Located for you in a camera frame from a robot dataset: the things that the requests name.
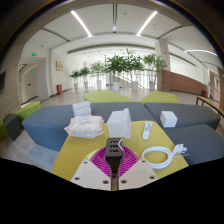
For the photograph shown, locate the wooden bench with metal frame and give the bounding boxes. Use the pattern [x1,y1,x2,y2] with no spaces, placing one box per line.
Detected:
[195,95,224,118]

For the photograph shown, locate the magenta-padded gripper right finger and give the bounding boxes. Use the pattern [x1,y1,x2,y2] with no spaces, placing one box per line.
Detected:
[117,147,158,192]

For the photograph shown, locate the large white cardboard box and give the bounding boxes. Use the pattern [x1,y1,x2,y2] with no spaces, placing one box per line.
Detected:
[106,107,133,140]

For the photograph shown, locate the white cube box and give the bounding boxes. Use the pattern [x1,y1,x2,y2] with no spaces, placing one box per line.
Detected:
[159,110,179,129]

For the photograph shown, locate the dark grey stool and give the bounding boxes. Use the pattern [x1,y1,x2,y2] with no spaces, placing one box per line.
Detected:
[3,113,23,142]

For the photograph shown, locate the framed yellow wall picture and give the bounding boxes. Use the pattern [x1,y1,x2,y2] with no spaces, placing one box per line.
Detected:
[55,60,64,72]

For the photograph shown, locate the long grey upholstered seat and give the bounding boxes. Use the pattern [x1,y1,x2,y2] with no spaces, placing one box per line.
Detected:
[21,101,158,153]

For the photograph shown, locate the white coiled power cable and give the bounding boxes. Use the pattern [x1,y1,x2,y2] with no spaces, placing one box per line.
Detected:
[140,143,188,170]

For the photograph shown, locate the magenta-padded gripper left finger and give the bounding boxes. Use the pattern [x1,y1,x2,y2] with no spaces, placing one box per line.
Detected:
[70,147,113,192]

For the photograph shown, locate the group of potted plants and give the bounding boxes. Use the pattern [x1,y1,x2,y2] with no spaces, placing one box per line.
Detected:
[69,49,167,93]

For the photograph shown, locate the lime green upholstered seat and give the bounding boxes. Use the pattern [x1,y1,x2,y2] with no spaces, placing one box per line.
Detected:
[83,90,139,104]
[139,90,179,105]

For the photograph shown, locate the lime green bench seat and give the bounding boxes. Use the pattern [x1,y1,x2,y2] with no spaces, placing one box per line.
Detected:
[0,100,42,139]

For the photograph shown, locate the small white stacked boxes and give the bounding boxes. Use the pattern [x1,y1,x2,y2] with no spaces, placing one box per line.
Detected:
[72,101,92,118]

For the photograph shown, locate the group of ceiling strip lights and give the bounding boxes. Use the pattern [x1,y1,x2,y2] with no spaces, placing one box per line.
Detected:
[69,9,218,58]

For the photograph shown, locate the black wall screen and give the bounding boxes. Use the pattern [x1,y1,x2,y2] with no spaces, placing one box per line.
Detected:
[0,70,7,94]

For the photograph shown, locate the wet tissue pack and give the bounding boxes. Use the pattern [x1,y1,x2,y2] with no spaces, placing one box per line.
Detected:
[63,115,105,139]

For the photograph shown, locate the black multi-port charger block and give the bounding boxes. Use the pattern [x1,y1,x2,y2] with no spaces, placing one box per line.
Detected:
[104,137,124,178]

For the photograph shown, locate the white squeeze tube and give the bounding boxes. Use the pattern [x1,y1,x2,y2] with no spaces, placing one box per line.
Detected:
[142,121,154,140]

